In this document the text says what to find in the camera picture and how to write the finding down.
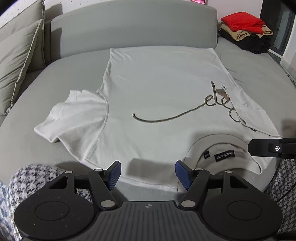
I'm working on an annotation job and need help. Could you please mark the white t-shirt with script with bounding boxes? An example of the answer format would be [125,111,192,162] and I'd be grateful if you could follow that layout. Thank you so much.
[34,46,279,193]

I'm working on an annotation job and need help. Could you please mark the houndstooth patterned trousers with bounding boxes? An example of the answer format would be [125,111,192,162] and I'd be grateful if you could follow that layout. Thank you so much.
[0,163,93,241]

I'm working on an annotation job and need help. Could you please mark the black folded garment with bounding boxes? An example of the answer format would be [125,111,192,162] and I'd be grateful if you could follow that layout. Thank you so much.
[219,29,271,54]

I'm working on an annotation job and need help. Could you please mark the tan folded garment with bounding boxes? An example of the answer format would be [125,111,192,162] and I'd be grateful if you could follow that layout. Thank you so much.
[219,22,273,41]

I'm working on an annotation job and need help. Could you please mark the red folded garment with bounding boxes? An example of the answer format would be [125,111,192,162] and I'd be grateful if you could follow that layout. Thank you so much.
[221,11,265,35]

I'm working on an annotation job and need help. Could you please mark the grey sofa bed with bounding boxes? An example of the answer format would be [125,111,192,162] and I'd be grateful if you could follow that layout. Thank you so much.
[1,1,295,201]

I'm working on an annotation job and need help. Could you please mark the grey throw pillow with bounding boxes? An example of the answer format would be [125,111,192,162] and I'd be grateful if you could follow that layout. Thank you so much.
[1,1,45,115]

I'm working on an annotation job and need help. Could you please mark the dark window frame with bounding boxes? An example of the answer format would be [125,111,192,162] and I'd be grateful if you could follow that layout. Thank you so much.
[260,0,295,56]

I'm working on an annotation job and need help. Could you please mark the pink wall picture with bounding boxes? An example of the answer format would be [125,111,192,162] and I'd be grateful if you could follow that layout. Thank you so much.
[191,0,207,5]

